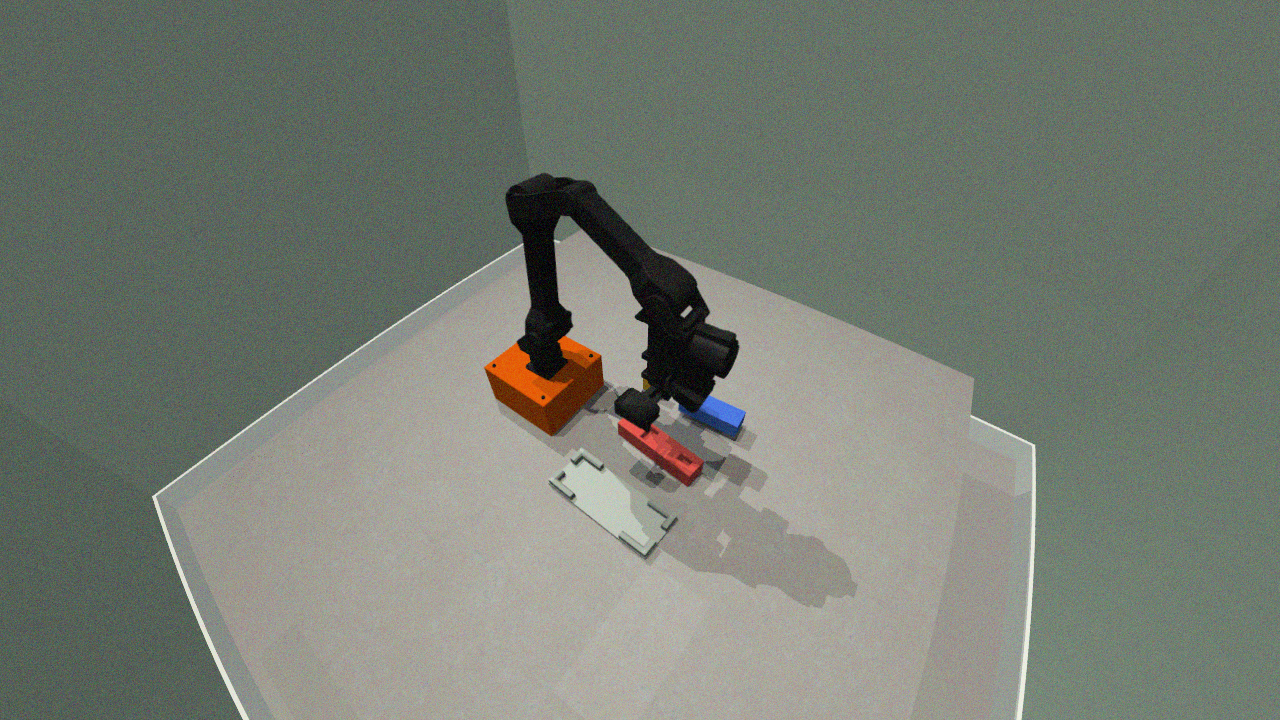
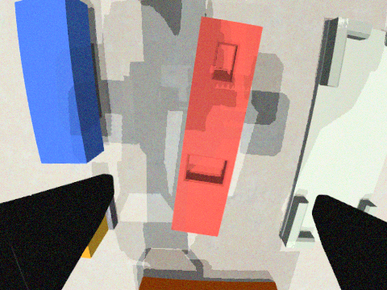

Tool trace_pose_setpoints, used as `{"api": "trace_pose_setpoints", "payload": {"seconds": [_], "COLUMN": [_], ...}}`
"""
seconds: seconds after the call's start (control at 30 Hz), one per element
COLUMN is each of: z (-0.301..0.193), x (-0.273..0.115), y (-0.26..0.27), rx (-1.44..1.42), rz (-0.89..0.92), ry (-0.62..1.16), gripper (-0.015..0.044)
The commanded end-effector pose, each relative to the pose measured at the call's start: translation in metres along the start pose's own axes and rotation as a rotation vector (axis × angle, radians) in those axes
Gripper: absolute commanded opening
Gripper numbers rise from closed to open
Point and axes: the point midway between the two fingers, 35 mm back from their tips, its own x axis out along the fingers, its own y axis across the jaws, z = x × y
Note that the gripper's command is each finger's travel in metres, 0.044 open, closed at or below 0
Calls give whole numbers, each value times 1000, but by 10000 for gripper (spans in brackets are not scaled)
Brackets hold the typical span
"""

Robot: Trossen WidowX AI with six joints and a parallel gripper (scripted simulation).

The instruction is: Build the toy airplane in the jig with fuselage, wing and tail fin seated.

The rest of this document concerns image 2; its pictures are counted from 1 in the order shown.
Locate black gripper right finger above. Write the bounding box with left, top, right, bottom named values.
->
left=312, top=194, right=387, bottom=290

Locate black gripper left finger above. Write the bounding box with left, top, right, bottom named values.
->
left=0, top=174, right=115, bottom=290

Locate yellow rectangular block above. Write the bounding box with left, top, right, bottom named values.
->
left=81, top=215, right=109, bottom=259

